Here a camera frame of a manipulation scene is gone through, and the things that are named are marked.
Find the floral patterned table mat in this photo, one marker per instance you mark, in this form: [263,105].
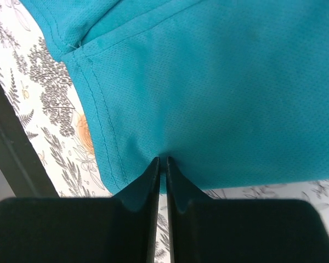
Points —
[45,101]

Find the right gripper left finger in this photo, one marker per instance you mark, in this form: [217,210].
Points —
[121,228]

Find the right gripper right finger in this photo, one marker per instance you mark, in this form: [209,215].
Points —
[204,229]

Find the teal t shirt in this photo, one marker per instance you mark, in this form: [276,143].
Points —
[237,92]

